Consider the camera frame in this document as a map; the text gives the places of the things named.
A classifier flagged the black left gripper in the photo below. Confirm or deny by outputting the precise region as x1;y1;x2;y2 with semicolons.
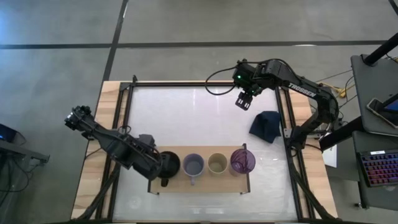
132;144;172;182

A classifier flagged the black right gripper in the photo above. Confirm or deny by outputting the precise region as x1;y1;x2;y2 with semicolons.
234;61;267;111

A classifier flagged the black mug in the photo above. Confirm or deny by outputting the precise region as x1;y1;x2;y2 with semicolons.
157;151;182;188

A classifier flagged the lavender mug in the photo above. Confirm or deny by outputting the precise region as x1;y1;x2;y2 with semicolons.
182;153;206;186

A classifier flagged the cream cup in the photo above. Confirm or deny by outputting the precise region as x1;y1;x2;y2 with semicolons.
207;152;229;175

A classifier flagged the purple transparent tumbler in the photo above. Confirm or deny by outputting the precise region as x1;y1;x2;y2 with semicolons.
229;148;257;175

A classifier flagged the dark blue cloth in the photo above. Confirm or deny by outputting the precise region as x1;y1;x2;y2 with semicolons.
248;110;282;144

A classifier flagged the wooden tray board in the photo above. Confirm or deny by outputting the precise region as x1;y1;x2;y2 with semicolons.
147;142;251;195

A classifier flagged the white paper sheet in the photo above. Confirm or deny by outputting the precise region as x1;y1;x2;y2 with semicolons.
322;144;338;169

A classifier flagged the smartphone with light case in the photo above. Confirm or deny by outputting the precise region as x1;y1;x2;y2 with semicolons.
366;97;398;129

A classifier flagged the grey side table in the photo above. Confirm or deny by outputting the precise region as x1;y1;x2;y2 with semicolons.
0;139;50;163

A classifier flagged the black pole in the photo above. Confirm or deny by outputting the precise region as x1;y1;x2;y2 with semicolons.
363;32;398;67

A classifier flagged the dark tablet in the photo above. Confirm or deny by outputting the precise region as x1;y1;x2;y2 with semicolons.
382;92;398;113

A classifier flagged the backlit keyboard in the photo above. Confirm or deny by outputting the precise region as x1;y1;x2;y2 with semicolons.
356;149;398;188

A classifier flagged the black device with blue light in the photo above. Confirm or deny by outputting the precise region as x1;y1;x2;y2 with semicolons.
0;123;18;144

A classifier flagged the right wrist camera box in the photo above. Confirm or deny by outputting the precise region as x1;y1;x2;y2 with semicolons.
232;63;248;87

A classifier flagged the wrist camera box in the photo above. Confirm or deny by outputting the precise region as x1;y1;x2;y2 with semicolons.
137;133;157;147
232;63;248;87

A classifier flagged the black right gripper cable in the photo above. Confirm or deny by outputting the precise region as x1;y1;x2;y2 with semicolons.
204;66;241;96

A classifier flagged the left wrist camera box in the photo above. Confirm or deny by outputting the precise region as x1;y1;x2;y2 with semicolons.
137;133;157;147

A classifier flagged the black aluminium table frame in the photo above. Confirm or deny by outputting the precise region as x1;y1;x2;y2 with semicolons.
95;74;336;223

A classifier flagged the black cable bundle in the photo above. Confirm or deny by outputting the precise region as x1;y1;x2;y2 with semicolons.
76;161;122;220

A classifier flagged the yellow cable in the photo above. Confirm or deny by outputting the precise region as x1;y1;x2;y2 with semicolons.
315;81;356;100

